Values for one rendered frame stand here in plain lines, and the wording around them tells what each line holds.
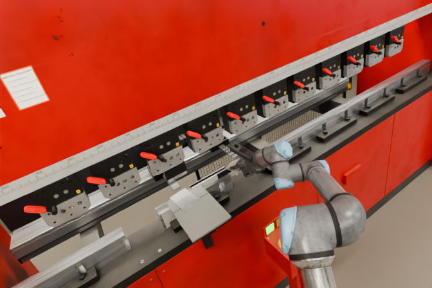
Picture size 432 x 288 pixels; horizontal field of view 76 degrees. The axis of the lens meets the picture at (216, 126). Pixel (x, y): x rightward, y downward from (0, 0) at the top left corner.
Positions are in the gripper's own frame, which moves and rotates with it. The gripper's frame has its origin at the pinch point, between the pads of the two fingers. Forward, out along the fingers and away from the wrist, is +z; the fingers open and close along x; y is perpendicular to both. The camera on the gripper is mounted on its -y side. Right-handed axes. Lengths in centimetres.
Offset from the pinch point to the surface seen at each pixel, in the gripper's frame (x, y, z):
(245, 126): 8.8, -11.8, -17.6
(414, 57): 171, 47, -69
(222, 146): 15.7, -5.4, 9.6
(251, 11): 20, -51, -47
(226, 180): -4.1, 5.0, 2.4
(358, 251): 48, 116, 0
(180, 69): -12, -49, -25
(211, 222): -33.3, 5.0, -8.2
